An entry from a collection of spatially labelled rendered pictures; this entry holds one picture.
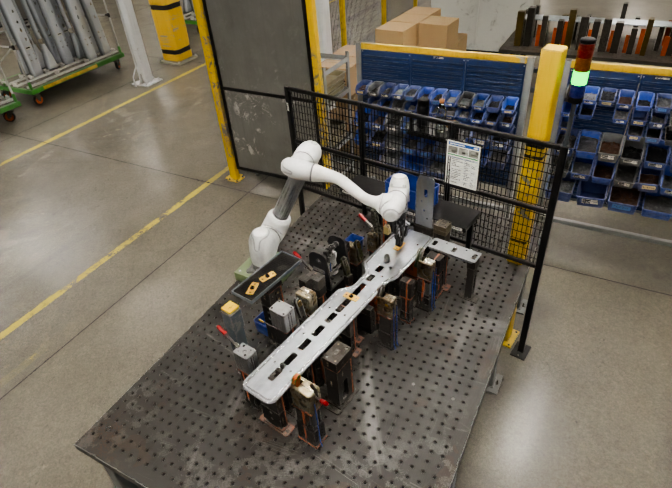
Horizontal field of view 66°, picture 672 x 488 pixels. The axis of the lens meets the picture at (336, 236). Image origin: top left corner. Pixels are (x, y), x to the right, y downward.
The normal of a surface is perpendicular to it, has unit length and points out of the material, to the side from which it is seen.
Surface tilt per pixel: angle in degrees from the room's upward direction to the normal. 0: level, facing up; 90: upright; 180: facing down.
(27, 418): 0
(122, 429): 0
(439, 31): 90
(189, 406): 0
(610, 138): 89
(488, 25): 90
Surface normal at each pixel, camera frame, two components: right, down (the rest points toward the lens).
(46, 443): -0.07, -0.80
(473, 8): -0.47, 0.55
